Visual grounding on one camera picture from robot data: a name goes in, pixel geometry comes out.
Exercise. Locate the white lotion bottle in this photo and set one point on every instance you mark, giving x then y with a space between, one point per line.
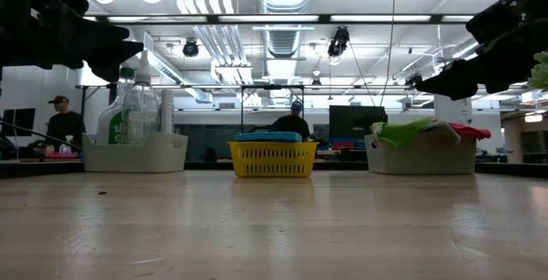
167 113

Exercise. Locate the large black desk monitor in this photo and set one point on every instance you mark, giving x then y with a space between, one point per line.
355 121

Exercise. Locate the person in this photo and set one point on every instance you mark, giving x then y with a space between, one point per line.
293 126
64 126

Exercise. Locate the grey plastic bin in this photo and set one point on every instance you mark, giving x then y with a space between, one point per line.
428 160
137 156

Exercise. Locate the white round pillar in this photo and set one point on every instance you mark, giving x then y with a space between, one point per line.
454 111

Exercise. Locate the green microfiber cloth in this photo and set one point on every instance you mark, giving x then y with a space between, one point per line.
398 134

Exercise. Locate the black hanging camera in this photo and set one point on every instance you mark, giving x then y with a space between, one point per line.
339 40

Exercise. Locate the green potted plant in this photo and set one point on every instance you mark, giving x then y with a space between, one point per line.
540 72

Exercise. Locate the yellow plastic basket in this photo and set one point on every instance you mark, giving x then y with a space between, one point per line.
274 160

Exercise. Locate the blue sponge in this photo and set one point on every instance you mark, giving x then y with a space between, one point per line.
269 137

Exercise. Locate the grey cloth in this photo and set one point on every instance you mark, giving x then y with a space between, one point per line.
445 129

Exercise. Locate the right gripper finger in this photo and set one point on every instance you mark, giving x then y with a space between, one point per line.
458 79

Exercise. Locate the black ceiling spotlight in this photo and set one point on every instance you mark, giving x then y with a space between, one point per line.
190 48

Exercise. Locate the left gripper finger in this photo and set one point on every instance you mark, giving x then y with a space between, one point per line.
111 55
94 29

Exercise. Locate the red cloth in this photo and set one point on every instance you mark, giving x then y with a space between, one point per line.
471 132

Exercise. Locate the dark wall screen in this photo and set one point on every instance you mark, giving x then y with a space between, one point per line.
23 121

